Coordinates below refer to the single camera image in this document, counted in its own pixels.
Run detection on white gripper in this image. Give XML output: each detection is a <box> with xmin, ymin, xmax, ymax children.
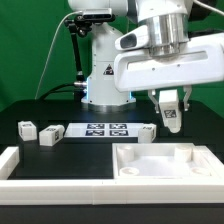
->
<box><xmin>114</xmin><ymin>43</ymin><xmax>224</xmax><ymax>114</ymax></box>

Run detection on white fiducial marker sheet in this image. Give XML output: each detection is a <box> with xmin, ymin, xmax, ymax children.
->
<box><xmin>65</xmin><ymin>123</ymin><xmax>143</xmax><ymax>138</ymax></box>

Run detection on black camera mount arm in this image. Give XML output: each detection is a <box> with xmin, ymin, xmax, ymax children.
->
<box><xmin>64</xmin><ymin>14</ymin><xmax>116</xmax><ymax>88</ymax></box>

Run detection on white square tabletop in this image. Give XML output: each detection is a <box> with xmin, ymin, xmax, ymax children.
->
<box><xmin>112</xmin><ymin>143</ymin><xmax>224</xmax><ymax>179</ymax></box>

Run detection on white cable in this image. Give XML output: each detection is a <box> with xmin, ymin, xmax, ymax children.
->
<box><xmin>34</xmin><ymin>10</ymin><xmax>84</xmax><ymax>100</ymax></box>

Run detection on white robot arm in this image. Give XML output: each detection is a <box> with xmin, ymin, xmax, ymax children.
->
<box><xmin>68</xmin><ymin>0</ymin><xmax>224</xmax><ymax>107</ymax></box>

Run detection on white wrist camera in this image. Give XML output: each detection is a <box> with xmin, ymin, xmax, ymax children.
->
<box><xmin>115</xmin><ymin>25</ymin><xmax>149</xmax><ymax>51</ymax></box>

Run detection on white U-shaped fence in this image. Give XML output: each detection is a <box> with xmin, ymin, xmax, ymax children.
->
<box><xmin>0</xmin><ymin>147</ymin><xmax>224</xmax><ymax>205</ymax></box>

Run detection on black cables at base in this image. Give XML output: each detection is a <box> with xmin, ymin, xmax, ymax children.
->
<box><xmin>34</xmin><ymin>82</ymin><xmax>88</xmax><ymax>101</ymax></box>

